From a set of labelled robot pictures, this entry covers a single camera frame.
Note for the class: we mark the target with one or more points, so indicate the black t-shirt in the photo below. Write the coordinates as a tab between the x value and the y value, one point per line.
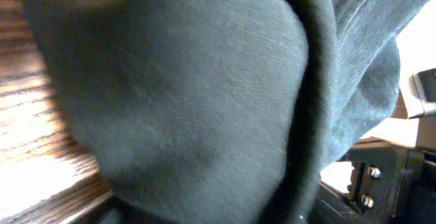
219	111

